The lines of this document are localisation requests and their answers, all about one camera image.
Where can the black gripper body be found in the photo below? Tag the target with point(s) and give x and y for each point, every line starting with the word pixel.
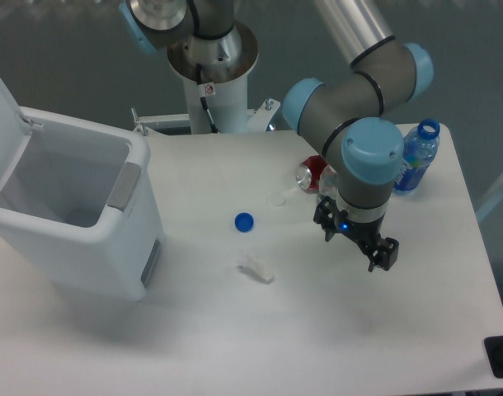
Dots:
pixel 366 235

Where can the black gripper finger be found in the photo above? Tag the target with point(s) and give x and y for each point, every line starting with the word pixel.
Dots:
pixel 326 215
pixel 385 255

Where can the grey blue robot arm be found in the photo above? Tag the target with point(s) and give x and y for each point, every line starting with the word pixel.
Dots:
pixel 207 47

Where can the white crumpled paper ball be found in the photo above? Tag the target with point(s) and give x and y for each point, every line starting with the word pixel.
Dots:
pixel 256 269

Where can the clear plastic bottle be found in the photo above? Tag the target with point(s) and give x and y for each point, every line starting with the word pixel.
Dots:
pixel 328 182

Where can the red soda can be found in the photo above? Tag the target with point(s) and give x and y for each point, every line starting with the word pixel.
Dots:
pixel 308 173

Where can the blue bottle cap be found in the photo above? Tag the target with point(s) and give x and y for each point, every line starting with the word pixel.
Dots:
pixel 244 222

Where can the blue plastic water bottle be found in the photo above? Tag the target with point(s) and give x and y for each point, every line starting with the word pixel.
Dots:
pixel 420 148

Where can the black device at corner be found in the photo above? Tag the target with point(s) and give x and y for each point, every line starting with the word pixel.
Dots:
pixel 494 349

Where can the white trash bin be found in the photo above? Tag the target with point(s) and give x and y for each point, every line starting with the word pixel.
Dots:
pixel 76 201

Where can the white bin lid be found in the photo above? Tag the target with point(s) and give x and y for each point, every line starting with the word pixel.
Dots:
pixel 2 123

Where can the white metal mounting frame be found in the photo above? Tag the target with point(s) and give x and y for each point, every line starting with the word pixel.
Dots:
pixel 258 120

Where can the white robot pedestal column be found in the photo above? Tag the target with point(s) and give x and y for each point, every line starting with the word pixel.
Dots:
pixel 227 102

